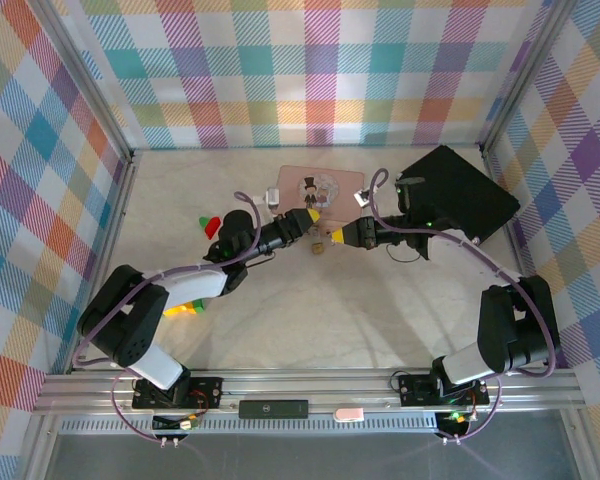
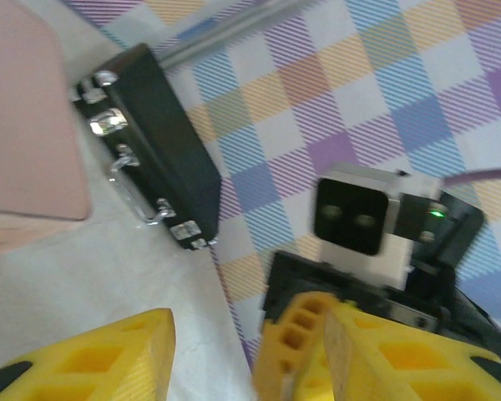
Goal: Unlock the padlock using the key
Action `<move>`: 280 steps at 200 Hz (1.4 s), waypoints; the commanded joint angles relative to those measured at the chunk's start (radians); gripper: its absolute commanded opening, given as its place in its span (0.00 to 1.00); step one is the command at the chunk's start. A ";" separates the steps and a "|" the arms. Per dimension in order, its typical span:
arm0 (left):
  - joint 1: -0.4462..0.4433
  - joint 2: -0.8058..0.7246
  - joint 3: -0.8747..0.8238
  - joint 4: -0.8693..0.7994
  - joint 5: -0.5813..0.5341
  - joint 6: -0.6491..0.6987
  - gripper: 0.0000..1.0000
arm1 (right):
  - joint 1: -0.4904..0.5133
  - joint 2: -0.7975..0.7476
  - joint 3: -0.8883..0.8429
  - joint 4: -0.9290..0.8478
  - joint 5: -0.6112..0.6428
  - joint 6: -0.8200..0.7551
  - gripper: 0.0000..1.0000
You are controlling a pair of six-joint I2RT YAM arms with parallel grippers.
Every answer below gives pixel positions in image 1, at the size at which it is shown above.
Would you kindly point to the small brass padlock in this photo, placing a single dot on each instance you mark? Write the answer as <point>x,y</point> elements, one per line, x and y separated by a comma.
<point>318,247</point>

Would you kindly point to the pink tin box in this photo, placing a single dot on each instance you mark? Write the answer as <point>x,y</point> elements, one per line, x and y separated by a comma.
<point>340,185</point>

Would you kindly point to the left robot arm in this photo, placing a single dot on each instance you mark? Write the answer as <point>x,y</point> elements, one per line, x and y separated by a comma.
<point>130,325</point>

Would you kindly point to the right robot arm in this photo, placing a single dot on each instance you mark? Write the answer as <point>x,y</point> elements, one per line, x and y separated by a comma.
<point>510,325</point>

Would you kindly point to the multicoloured puzzle cube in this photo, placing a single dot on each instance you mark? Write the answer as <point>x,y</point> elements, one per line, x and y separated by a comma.
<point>185,310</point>

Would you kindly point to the black hard case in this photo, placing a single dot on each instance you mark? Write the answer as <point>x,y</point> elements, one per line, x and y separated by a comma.
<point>475,195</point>

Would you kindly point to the pink white small item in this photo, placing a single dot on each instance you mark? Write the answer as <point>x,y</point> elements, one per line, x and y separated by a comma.
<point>349,414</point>

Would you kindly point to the black rectangular device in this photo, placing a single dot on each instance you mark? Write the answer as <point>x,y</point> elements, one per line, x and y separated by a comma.
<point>274,409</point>

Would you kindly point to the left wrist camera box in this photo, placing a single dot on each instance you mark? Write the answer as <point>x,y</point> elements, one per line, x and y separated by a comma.
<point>272,198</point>

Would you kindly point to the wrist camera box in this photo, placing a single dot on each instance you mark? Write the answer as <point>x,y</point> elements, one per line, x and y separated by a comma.
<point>362,197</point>
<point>272,198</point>

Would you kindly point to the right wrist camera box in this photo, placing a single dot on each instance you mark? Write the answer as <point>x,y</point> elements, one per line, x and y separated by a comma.
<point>362,197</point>

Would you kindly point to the aluminium frame rail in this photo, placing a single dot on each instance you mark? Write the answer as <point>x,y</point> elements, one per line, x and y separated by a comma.
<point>305,385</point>

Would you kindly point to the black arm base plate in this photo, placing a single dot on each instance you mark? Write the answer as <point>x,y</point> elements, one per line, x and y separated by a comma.
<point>415,391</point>
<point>205,391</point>

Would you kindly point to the aluminium frame post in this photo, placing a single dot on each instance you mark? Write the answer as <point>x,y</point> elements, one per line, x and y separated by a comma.
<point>90,75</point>
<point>526,75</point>

